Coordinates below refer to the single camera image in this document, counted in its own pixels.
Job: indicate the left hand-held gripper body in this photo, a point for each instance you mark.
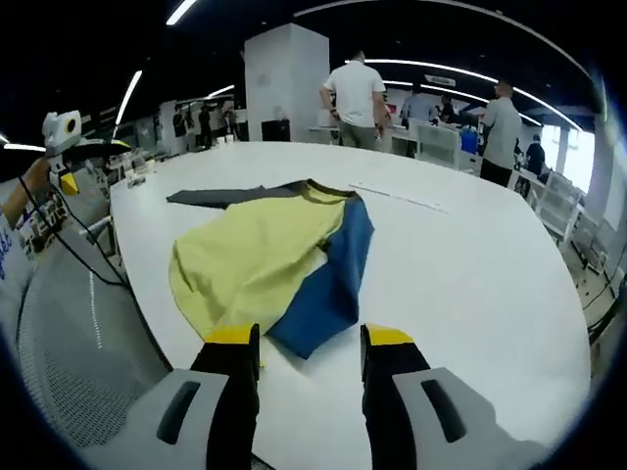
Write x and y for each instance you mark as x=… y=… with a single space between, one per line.
x=59 y=132

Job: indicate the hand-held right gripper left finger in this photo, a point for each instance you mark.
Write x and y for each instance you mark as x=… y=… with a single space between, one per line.
x=230 y=401

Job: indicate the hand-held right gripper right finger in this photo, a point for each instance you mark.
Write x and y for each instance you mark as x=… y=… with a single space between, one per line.
x=392 y=406

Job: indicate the yellow blue grey garment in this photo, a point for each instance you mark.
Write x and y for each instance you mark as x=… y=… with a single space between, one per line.
x=274 y=245

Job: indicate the person's left hand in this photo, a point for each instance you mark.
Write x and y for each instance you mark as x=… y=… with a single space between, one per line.
x=38 y=173

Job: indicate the ceiling light strips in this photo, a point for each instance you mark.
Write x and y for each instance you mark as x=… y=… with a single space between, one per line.
x=128 y=98

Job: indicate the black cabinet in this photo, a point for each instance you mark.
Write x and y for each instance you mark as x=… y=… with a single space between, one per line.
x=276 y=131

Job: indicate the white power strip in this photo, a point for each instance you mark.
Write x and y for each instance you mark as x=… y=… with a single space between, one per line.
x=397 y=197

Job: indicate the white desk cabinet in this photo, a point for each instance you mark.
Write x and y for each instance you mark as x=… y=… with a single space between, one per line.
x=438 y=147

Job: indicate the blue storage box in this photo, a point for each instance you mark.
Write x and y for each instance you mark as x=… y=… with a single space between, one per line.
x=471 y=142

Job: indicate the ceiling air conditioner vent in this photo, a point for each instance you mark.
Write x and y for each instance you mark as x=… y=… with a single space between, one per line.
x=441 y=79

